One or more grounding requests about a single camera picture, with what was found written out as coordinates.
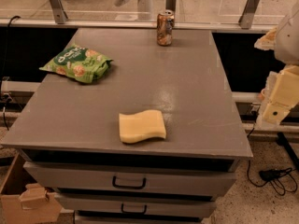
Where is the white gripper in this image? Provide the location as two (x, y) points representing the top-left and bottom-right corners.
(254, 2), (299, 124)

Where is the orange soda can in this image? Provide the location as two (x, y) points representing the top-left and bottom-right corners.
(157, 9), (175, 46)

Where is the green rice chip bag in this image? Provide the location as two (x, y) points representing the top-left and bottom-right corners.
(40, 44), (112, 84)

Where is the yellow sponge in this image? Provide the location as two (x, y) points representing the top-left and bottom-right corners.
(119, 110), (166, 144)

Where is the cardboard box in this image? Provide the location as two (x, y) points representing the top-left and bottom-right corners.
(0, 155), (62, 224)

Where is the right metal bracket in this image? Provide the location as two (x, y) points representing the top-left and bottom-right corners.
(238, 0), (260, 29)

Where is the black power adapter with cable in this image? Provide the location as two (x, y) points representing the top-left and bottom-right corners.
(246, 161), (298, 196)

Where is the drawer black handle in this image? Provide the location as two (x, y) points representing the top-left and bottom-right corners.
(112, 175), (147, 189)
(121, 203), (148, 215)

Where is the top drawer black handle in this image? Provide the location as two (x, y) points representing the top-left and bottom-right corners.
(112, 175), (147, 189)

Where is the left metal bracket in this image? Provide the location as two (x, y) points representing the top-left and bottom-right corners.
(49, 0), (67, 24)

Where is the black cable at left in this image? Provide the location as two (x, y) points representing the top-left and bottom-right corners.
(0, 15), (21, 132)

